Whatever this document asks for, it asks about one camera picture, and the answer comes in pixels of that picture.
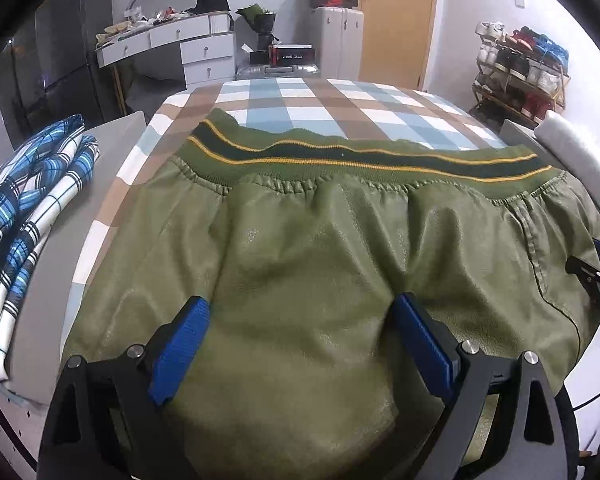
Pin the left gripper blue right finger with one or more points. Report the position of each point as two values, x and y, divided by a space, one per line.
500 417

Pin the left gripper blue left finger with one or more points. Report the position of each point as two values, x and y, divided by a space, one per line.
105 420

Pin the green yellow varsity jacket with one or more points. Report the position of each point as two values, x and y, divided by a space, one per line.
299 243

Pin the wooden shoe rack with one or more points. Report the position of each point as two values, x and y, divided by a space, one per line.
521 76

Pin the blue plaid folded bedding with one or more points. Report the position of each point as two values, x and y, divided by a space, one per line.
45 174

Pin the checkered bed sheet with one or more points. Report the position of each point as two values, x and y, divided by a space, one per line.
133 147

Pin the wooden door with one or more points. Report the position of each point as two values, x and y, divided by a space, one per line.
396 41

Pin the white tall suitcase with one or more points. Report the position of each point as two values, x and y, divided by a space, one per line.
337 37

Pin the black refrigerator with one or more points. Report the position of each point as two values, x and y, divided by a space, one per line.
49 69

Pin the silver aluminium suitcase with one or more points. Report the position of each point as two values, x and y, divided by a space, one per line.
273 72

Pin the black red box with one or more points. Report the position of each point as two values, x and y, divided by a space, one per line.
283 55

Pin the white drawer desk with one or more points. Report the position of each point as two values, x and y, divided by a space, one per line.
174 57

